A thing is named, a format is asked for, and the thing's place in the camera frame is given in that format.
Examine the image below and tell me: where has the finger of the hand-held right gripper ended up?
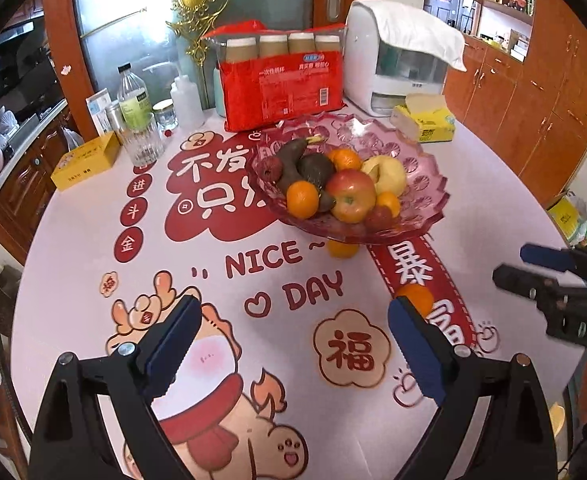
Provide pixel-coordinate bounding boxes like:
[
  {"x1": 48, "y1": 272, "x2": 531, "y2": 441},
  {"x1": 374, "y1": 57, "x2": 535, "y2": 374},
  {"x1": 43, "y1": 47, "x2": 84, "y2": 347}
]
[
  {"x1": 492, "y1": 264, "x2": 567, "y2": 306},
  {"x1": 521, "y1": 243, "x2": 581, "y2": 273}
]

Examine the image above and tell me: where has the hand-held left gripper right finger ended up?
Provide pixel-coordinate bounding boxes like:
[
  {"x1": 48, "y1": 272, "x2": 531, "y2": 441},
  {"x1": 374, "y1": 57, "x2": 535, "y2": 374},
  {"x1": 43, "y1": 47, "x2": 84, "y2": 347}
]
[{"x1": 387, "y1": 296, "x2": 559, "y2": 480}]

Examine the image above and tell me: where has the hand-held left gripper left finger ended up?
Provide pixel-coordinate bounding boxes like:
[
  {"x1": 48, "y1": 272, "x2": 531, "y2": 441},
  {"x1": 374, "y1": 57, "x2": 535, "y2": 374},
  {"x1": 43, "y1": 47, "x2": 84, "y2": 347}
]
[{"x1": 28, "y1": 295, "x2": 204, "y2": 480}]

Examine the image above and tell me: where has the small tangerine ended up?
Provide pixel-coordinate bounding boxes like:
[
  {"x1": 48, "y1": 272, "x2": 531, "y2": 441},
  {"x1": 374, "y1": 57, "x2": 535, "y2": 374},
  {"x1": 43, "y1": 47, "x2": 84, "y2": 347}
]
[
  {"x1": 395, "y1": 284, "x2": 435, "y2": 318},
  {"x1": 327, "y1": 240, "x2": 360, "y2": 260},
  {"x1": 375, "y1": 191, "x2": 401, "y2": 218},
  {"x1": 332, "y1": 147, "x2": 363, "y2": 172}
]

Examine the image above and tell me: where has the pink glass fruit bowl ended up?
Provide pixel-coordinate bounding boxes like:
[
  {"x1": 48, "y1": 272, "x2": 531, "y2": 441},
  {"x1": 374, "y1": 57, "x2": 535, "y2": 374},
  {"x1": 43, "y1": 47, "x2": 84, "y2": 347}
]
[{"x1": 247, "y1": 112, "x2": 449, "y2": 246}]

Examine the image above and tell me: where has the large orange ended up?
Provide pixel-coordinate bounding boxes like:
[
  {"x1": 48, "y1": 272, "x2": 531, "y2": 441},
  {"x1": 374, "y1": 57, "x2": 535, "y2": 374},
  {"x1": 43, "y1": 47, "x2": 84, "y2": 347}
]
[{"x1": 286, "y1": 181, "x2": 320, "y2": 220}]

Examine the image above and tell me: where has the red apple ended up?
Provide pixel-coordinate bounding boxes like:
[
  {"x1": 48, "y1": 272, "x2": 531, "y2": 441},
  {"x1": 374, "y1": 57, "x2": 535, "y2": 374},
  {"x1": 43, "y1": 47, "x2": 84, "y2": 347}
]
[{"x1": 331, "y1": 169, "x2": 377, "y2": 224}]

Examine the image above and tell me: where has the yellow apple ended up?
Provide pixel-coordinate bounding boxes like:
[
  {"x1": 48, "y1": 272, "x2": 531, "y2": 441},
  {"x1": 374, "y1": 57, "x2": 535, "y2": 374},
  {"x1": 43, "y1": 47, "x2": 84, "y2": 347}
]
[{"x1": 361, "y1": 155, "x2": 407, "y2": 197}]

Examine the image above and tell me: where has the yellow tissue pack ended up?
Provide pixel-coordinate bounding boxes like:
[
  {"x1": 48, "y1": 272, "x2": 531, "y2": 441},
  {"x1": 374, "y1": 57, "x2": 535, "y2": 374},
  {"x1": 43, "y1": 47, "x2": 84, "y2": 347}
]
[{"x1": 391, "y1": 94, "x2": 457, "y2": 144}]

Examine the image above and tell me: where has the yellow cardboard box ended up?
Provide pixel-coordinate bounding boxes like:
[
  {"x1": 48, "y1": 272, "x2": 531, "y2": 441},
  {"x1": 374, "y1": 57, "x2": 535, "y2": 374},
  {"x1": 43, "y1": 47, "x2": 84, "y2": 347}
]
[{"x1": 50, "y1": 132, "x2": 120, "y2": 192}]

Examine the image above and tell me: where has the clear drinking glass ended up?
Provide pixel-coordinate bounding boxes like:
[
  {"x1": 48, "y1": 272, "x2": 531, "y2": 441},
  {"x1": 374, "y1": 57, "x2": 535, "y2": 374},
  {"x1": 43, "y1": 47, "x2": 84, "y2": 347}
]
[{"x1": 128, "y1": 112, "x2": 165, "y2": 166}]

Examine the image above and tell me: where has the overripe dark banana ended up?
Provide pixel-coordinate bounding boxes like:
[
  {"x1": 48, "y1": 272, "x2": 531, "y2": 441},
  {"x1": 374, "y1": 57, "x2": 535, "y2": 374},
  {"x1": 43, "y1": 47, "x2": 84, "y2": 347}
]
[{"x1": 276, "y1": 135, "x2": 325, "y2": 197}]

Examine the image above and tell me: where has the white plastic bag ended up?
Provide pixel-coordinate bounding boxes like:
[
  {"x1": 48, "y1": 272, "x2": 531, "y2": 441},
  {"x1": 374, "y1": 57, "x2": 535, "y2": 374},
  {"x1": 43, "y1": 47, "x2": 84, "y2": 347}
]
[{"x1": 62, "y1": 127, "x2": 85, "y2": 153}]

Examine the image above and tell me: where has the wooden kitchen counter cabinet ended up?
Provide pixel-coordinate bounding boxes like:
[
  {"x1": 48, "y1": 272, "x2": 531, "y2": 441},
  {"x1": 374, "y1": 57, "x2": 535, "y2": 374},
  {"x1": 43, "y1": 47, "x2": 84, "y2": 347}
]
[{"x1": 0, "y1": 100, "x2": 85, "y2": 216}]

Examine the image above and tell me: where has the metal tin can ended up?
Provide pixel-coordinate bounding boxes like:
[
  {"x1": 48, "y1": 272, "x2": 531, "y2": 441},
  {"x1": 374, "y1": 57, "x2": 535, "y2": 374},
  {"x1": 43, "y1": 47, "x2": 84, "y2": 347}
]
[{"x1": 104, "y1": 101, "x2": 131, "y2": 146}]

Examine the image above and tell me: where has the small glass jar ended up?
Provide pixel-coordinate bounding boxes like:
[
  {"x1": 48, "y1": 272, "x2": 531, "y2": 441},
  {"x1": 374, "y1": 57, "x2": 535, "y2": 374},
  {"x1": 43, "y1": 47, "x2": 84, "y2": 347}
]
[{"x1": 152, "y1": 100, "x2": 178, "y2": 130}]

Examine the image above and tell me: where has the white squeeze bottle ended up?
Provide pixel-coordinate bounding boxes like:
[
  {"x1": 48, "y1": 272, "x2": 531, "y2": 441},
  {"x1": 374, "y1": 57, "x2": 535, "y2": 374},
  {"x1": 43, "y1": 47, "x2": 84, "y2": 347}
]
[{"x1": 170, "y1": 75, "x2": 204, "y2": 130}]

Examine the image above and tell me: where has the white card box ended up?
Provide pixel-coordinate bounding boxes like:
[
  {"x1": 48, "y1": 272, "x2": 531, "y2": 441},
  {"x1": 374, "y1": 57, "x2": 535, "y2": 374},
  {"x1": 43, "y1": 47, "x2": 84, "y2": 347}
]
[{"x1": 86, "y1": 89, "x2": 114, "y2": 136}]

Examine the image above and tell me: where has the glass bottle with green label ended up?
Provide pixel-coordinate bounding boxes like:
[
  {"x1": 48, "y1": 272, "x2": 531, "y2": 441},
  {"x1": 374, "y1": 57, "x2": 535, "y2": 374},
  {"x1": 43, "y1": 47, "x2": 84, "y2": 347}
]
[{"x1": 117, "y1": 64, "x2": 153, "y2": 133}]

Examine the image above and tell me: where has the teal bottle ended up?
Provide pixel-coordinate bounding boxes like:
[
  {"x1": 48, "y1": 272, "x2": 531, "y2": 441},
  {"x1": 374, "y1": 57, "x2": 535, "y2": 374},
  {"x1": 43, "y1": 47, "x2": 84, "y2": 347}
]
[{"x1": 213, "y1": 67, "x2": 226, "y2": 118}]

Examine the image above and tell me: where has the white towel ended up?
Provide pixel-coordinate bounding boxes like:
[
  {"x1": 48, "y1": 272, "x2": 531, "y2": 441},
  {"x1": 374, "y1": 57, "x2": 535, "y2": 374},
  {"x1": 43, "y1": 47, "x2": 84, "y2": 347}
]
[{"x1": 368, "y1": 0, "x2": 467, "y2": 72}]

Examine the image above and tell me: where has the dark wooden entrance door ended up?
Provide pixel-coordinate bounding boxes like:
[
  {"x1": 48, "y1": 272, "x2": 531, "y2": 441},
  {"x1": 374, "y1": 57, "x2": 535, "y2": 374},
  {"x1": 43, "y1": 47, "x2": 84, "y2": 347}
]
[{"x1": 426, "y1": 0, "x2": 469, "y2": 36}]

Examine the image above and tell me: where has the white countertop appliance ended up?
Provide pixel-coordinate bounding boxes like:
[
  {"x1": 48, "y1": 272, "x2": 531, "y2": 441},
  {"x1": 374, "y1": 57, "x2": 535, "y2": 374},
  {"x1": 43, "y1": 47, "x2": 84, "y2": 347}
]
[{"x1": 346, "y1": 0, "x2": 449, "y2": 117}]

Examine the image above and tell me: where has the red disposable cup pack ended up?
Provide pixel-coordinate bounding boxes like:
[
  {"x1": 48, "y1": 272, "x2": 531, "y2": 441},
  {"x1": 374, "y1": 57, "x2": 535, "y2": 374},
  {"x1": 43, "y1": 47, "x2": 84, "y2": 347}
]
[{"x1": 203, "y1": 20, "x2": 347, "y2": 132}]

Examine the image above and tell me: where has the black range hood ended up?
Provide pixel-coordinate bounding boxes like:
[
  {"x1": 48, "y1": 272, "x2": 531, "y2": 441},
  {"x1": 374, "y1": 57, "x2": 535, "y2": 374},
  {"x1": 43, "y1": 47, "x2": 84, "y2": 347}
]
[{"x1": 0, "y1": 25, "x2": 54, "y2": 111}]

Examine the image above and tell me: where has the frosted glass sliding door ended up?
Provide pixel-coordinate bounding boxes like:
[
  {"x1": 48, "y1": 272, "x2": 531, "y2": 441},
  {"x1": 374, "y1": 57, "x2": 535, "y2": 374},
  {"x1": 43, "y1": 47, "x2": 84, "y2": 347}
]
[{"x1": 73, "y1": 0, "x2": 334, "y2": 111}]

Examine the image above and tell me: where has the wooden wall cabinet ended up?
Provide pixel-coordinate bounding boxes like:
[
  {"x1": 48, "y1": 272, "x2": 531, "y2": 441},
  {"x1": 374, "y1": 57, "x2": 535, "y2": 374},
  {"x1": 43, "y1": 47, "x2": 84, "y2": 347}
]
[{"x1": 443, "y1": 0, "x2": 587, "y2": 206}]

